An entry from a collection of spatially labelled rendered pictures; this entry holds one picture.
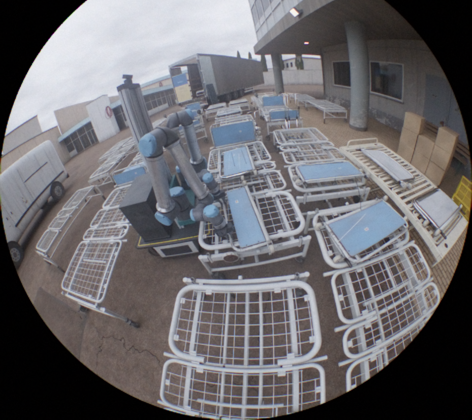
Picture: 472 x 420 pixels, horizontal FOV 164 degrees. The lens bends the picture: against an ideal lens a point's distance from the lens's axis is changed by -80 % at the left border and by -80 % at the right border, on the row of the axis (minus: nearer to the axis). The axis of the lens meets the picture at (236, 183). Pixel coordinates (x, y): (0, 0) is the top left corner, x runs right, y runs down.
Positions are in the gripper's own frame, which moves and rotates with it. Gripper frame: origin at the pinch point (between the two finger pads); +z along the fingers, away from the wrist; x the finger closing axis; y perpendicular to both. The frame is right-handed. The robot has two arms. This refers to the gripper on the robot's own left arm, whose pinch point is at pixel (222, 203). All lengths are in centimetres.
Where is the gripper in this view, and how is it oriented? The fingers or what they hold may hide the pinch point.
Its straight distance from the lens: 157.6
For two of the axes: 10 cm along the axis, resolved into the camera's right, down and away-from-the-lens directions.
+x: 9.1, -4.0, -0.6
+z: 3.6, 7.4, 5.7
